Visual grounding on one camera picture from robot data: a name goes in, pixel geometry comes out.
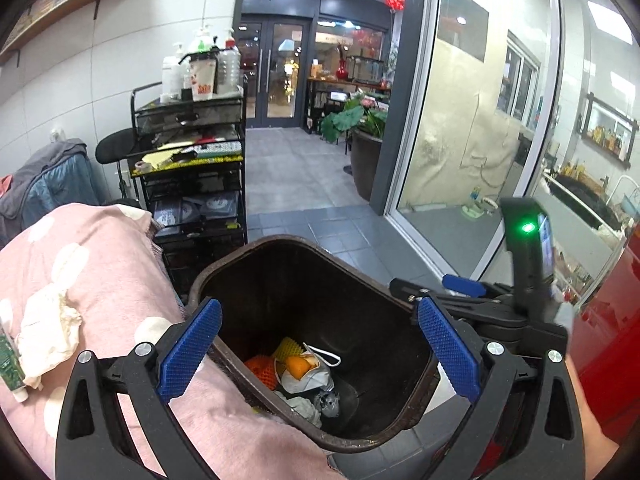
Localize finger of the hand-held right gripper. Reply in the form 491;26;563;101
389;277;521;328
442;273;513;301

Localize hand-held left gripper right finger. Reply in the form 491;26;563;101
416;296;586;480

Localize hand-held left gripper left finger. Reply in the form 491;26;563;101
55;298;223;480

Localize orange foam fruit net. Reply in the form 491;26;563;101
244;356;279;392

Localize brown trash bin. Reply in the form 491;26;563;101
185;234;443;456

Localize yellow foam fruit net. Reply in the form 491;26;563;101
272;336;307;362

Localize orange peel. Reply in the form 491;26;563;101
284;355;310;380

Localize person's right forearm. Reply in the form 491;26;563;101
567;355;621;480

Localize red glossy object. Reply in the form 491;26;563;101
567;220;640;413

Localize pink polka dot blanket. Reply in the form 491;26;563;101
0;202;346;480

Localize grey crumpled paper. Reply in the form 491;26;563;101
286;395;322;427

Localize dark plant pot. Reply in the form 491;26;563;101
348;127;387;204

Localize crumpled silver foil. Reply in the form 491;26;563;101
315;390;342;419

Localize long crumpled white tissue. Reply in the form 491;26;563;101
15;290;83;391

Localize black metal cart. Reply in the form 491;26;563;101
120;82;248;288

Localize glass sliding door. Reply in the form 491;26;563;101
385;0;568;283

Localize green leafy plant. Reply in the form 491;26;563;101
320;91;389;144

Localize green and white tube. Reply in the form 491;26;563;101
0;317;30;403

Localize yellow paper sheet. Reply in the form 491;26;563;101
141;148;199;169

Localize massage bed with blue cover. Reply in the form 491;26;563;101
0;137;108;250

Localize black round stool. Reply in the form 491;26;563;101
95;127;140;202

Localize glass tank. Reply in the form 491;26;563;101
347;55;387;84

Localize grey towel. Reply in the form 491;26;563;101
0;137;88;221

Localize glass entrance doors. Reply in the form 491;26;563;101
240;19;314;129

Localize printed paper cup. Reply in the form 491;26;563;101
190;55;219;102

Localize clear plastic jug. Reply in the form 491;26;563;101
217;27;244;97

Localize white pump bottle green top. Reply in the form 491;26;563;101
187;25;219;57

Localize wall shelf with jars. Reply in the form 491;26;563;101
581;92;640;169

